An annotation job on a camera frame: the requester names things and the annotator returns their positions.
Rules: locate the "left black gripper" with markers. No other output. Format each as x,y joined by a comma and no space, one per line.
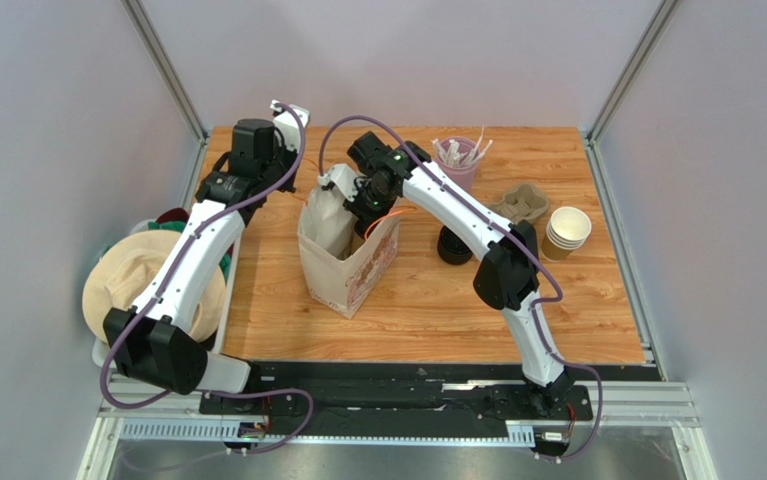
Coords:
289,154

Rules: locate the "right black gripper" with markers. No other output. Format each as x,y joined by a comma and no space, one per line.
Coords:
362,202

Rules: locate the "white paper takeout bag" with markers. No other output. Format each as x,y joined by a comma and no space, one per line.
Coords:
341,268

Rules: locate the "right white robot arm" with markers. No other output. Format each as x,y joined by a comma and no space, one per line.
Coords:
507,277

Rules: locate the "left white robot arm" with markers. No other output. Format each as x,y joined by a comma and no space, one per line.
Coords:
152,340

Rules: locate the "pink straw holder cup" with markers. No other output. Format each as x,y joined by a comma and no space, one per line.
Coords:
462,177

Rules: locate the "stack of black lids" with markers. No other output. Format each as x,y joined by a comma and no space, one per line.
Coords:
451,249

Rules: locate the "lower pulp cup carrier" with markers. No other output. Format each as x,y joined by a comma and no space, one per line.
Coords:
522,202

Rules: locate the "stack of paper cups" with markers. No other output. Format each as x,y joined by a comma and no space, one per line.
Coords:
567,230

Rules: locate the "beige straw hat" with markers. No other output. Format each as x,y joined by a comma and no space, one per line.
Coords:
128,268

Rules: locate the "white plastic bin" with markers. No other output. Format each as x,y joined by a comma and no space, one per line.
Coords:
100,350

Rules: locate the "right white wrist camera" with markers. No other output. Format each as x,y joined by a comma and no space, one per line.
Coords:
342,178

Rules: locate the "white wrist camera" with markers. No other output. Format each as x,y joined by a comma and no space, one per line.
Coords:
293,136
342,178

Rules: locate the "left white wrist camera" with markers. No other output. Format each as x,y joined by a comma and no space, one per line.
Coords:
293,136

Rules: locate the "left aluminium frame post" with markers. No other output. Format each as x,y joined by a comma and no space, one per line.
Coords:
150,37

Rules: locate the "aluminium frame post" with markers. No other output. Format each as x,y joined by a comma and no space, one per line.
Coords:
648,41
150,37

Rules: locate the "right aluminium frame post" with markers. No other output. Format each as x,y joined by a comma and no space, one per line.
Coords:
648,41

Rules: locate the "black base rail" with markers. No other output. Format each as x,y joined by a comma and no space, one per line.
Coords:
423,405

